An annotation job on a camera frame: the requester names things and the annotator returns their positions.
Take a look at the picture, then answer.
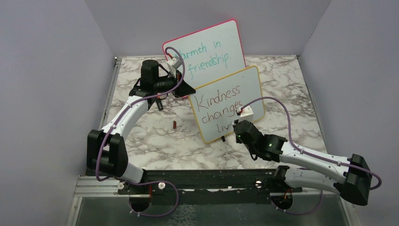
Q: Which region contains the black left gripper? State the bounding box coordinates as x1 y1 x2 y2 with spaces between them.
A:
154 70 196 98

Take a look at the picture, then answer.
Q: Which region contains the black orange highlighter marker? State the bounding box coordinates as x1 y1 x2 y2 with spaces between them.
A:
156 98 164 111

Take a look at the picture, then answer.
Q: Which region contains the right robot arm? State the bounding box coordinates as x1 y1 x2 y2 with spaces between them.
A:
233 120 372 206

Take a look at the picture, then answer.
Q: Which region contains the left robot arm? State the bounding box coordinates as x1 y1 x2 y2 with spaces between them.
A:
87 57 196 194

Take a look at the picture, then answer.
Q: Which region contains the yellow framed whiteboard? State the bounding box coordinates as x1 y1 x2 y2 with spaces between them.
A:
189 65 263 143

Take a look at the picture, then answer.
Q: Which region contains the pink framed whiteboard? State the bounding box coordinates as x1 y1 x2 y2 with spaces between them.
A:
162 19 247 88

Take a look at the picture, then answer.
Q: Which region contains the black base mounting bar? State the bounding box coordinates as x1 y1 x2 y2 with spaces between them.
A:
86 168 303 207

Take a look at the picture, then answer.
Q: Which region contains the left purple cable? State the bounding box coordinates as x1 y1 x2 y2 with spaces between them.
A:
95 46 186 218

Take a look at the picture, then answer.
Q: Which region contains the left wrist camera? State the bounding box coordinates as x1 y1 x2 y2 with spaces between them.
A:
167 57 182 76

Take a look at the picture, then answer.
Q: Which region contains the aluminium table edge rail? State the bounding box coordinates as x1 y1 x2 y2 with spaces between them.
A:
89 56 123 168

